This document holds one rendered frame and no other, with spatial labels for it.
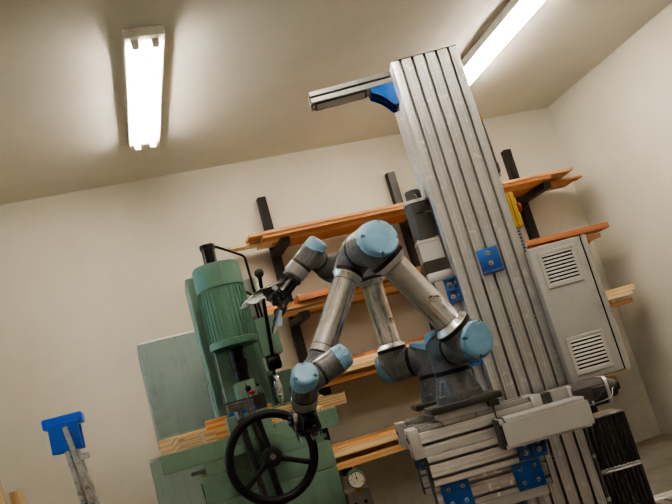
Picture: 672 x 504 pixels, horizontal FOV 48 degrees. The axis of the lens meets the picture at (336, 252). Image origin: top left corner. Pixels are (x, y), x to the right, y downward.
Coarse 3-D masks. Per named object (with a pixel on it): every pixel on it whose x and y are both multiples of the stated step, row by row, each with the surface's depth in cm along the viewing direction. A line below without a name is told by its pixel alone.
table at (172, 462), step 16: (320, 416) 254; (336, 416) 255; (288, 432) 251; (192, 448) 244; (208, 448) 245; (224, 448) 246; (240, 448) 238; (256, 448) 239; (176, 464) 242; (192, 464) 243
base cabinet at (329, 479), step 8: (320, 472) 250; (328, 472) 251; (336, 472) 251; (296, 480) 248; (312, 480) 249; (320, 480) 249; (328, 480) 250; (336, 480) 250; (272, 488) 246; (288, 488) 247; (312, 488) 248; (320, 488) 249; (328, 488) 249; (336, 488) 250; (240, 496) 244; (304, 496) 247; (312, 496) 248; (320, 496) 248; (328, 496) 249; (336, 496) 249; (344, 496) 250
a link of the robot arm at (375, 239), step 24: (360, 240) 219; (384, 240) 219; (360, 264) 228; (384, 264) 220; (408, 264) 224; (408, 288) 223; (432, 288) 224; (432, 312) 223; (456, 312) 226; (456, 336) 223; (480, 336) 223; (456, 360) 229
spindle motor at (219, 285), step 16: (192, 272) 273; (208, 272) 267; (224, 272) 268; (240, 272) 274; (208, 288) 267; (224, 288) 266; (240, 288) 270; (208, 304) 267; (224, 304) 265; (240, 304) 268; (208, 320) 267; (224, 320) 264; (240, 320) 266; (208, 336) 268; (224, 336) 263; (240, 336) 264; (256, 336) 270
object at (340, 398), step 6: (330, 396) 272; (336, 396) 272; (342, 396) 273; (318, 402) 271; (324, 402) 271; (330, 402) 272; (336, 402) 272; (342, 402) 272; (288, 408) 268; (276, 420) 266; (204, 432) 261; (186, 438) 259; (192, 438) 260; (198, 438) 260; (186, 444) 259; (192, 444) 259; (198, 444) 260
